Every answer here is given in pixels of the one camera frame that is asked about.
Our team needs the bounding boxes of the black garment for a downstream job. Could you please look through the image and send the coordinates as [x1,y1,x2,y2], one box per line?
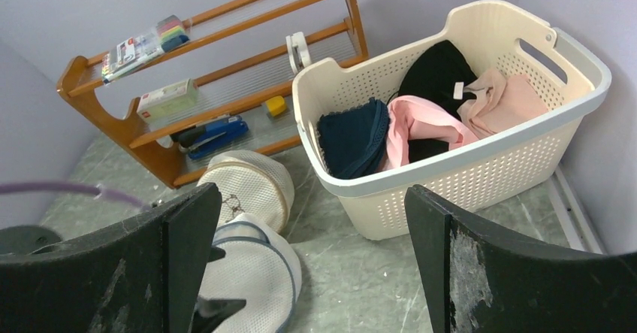
[395,39,480,165]

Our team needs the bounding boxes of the orange wooden shelf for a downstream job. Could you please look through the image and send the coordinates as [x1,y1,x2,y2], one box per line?
[56,0,369,189]

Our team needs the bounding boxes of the cream plastic laundry basket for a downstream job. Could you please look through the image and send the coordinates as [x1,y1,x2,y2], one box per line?
[291,0,611,240]

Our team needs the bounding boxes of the white green box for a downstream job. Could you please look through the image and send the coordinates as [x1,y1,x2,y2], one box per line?
[136,79,199,123]

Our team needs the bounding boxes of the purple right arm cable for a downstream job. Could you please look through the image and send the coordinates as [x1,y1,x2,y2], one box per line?
[0,181,150,211]

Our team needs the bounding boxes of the colour marker pack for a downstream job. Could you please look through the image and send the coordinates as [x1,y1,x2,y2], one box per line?
[101,15,190,84]

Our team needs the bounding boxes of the yellow small block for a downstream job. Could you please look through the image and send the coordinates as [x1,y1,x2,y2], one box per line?
[261,95,288,119]

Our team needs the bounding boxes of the beige mesh laundry bag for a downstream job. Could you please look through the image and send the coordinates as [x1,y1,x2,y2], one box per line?
[197,150,294,232]

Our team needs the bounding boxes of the pink garment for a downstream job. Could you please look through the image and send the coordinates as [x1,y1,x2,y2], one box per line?
[457,68,548,138]

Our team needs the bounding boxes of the white clip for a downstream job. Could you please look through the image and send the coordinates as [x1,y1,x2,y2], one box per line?
[285,32,312,75]

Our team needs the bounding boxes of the white mesh laundry bag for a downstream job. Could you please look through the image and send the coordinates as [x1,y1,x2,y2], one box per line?
[198,213,303,332]

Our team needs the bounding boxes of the dark blue garment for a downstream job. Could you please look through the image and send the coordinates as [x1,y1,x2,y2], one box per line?
[317,98,389,180]

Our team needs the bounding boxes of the aluminium frame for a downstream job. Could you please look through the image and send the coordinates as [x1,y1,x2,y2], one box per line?
[545,165,607,254]

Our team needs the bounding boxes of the blue flat box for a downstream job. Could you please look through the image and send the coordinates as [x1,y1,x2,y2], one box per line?
[170,115,249,160]

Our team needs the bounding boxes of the pink bra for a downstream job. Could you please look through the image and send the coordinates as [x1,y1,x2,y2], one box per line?
[379,95,479,171]

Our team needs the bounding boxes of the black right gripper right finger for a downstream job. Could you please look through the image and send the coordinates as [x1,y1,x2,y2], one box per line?
[404,185,636,332]

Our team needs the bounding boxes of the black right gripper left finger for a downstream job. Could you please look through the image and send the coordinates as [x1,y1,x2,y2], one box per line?
[1,183,221,332]

